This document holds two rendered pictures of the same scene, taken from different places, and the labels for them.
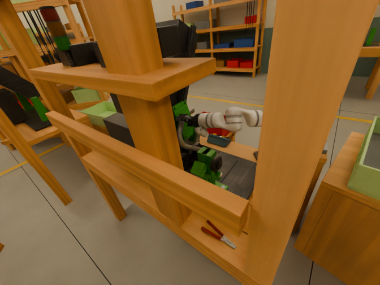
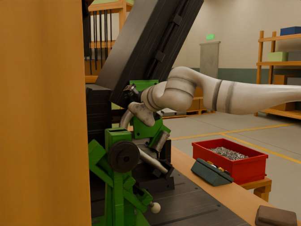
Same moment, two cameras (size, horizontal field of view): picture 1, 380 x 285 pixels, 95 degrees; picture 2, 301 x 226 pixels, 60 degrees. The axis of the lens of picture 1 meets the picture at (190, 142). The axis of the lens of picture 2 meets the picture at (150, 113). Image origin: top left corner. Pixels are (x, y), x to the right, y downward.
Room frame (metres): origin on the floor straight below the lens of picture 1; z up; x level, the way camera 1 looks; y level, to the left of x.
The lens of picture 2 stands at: (0.07, -0.39, 1.32)
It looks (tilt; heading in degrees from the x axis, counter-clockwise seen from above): 10 degrees down; 25
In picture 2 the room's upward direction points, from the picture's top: straight up
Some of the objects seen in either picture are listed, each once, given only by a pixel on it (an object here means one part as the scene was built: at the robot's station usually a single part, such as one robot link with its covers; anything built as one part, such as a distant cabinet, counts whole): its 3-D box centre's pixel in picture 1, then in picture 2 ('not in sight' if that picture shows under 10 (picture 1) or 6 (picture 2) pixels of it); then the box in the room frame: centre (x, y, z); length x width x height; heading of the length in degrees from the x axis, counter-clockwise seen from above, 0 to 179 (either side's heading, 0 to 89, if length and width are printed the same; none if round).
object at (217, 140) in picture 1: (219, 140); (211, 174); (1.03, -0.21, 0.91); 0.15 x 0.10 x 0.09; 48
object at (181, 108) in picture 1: (180, 119); (143, 107); (0.94, 0.04, 1.17); 0.13 x 0.12 x 0.20; 48
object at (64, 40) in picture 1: (63, 43); not in sight; (0.80, 0.42, 1.62); 0.05 x 0.05 x 0.05
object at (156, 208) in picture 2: not in sight; (150, 203); (0.66, -0.12, 0.96); 0.06 x 0.03 x 0.06; 138
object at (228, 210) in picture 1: (103, 145); not in sight; (0.67, 0.38, 1.23); 1.30 x 0.05 x 0.09; 48
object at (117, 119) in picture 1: (139, 142); (82, 128); (0.91, 0.31, 1.07); 0.30 x 0.18 x 0.34; 48
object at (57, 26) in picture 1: (56, 30); not in sight; (0.80, 0.42, 1.67); 0.05 x 0.05 x 0.05
